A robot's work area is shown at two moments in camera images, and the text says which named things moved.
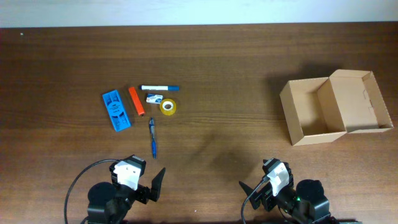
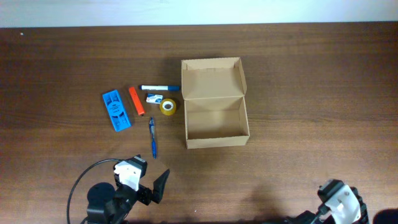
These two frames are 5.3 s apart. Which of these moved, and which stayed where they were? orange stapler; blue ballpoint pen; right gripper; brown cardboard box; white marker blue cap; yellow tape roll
Moved: brown cardboard box; right gripper
Stayed: white marker blue cap; yellow tape roll; blue ballpoint pen; orange stapler
